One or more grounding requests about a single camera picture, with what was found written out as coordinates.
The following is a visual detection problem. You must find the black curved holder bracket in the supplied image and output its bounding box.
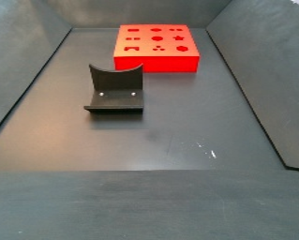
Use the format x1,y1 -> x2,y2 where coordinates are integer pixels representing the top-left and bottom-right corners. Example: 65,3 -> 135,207
84,65 -> 144,113

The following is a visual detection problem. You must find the red shape sorter block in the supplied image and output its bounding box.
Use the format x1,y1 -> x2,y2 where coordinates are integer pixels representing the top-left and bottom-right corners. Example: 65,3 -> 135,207
112,24 -> 200,72

